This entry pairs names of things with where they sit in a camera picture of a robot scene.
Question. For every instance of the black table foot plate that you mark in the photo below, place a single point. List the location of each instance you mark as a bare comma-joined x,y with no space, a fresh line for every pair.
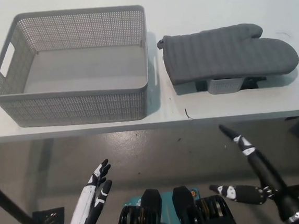
47,220
297,190

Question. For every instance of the black table leg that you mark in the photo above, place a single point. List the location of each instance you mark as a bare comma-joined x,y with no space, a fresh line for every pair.
9,203

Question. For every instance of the large grey perforated basket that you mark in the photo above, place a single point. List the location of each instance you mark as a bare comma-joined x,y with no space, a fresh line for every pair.
86,107

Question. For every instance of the short black thread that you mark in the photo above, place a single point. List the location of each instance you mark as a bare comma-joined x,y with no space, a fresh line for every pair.
188,113

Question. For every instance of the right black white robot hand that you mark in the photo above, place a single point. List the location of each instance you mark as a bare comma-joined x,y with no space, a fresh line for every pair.
267,175

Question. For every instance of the black teal robot body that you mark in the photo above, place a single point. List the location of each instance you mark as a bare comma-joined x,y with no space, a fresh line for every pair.
174,212

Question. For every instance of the small grey plastic bin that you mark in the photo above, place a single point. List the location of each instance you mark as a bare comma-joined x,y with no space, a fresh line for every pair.
249,82

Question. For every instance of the thin curved black thread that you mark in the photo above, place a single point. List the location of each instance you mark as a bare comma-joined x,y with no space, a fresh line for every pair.
283,33

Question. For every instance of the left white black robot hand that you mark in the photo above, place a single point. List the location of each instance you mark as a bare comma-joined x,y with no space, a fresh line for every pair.
90,201

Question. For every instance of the grey quilted oven glove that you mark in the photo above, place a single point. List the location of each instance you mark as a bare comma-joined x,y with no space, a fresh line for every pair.
220,53

